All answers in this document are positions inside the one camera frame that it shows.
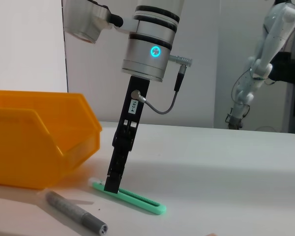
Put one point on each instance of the yellow plastic storage bin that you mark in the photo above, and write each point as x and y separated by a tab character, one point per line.
27	147

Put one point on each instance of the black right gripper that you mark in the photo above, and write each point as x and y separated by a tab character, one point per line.
127	130

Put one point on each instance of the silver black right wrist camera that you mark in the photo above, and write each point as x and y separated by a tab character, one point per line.
86	22

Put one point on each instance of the black background equipment box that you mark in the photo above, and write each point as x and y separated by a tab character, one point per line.
290	71

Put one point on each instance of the mint green utility knife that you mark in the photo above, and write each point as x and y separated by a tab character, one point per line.
142	200

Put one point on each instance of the grey marker pen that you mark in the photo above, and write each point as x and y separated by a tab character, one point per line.
71	209

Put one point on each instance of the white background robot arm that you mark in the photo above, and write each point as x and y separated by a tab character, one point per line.
275	37

